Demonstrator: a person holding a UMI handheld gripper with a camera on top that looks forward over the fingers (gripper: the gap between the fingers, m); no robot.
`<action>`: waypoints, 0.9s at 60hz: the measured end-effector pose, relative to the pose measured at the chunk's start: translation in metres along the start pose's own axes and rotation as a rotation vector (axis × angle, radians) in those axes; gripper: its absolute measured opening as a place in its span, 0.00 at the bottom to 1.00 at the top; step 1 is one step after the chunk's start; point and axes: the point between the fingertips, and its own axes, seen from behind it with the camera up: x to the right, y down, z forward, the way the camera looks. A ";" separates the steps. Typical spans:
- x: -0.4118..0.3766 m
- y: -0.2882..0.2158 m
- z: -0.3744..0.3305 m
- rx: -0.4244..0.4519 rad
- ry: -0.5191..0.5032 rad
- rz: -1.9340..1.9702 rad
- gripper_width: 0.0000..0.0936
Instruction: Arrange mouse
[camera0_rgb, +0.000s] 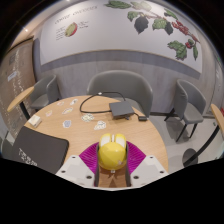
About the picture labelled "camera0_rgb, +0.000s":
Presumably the black mouse pad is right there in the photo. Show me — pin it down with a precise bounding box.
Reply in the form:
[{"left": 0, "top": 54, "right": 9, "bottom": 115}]
[{"left": 12, "top": 125, "right": 70, "bottom": 175}]

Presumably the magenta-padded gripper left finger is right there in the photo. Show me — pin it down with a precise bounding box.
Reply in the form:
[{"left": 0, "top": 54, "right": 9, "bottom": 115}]
[{"left": 55, "top": 142, "right": 101, "bottom": 188}]

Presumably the grey upholstered chair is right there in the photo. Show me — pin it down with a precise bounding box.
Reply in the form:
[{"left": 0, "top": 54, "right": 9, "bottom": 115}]
[
  {"left": 87, "top": 69, "right": 154, "bottom": 119},
  {"left": 0, "top": 133, "right": 18, "bottom": 160},
  {"left": 29, "top": 74, "right": 62, "bottom": 111},
  {"left": 163, "top": 78, "right": 207, "bottom": 143}
]

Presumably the black cable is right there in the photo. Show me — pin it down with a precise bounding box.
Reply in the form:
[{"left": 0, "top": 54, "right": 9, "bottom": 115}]
[{"left": 79, "top": 91, "right": 127, "bottom": 115}]

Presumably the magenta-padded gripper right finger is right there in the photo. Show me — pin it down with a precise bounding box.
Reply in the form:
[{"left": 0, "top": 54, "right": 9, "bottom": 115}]
[{"left": 124, "top": 141, "right": 169, "bottom": 188}]

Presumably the small black adapter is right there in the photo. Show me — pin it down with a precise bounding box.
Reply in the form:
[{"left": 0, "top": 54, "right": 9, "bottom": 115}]
[{"left": 133, "top": 111, "right": 148, "bottom": 122}]

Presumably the flat black device box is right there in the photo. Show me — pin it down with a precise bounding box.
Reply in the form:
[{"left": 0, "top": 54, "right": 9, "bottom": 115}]
[{"left": 109, "top": 100, "right": 136, "bottom": 119}]

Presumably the small white card box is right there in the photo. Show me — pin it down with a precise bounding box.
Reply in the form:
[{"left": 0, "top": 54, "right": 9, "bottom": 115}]
[{"left": 27, "top": 115, "right": 43, "bottom": 129}]

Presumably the yellow computer mouse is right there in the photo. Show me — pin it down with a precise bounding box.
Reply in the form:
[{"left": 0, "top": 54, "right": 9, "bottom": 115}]
[{"left": 97, "top": 133, "right": 128, "bottom": 171}]

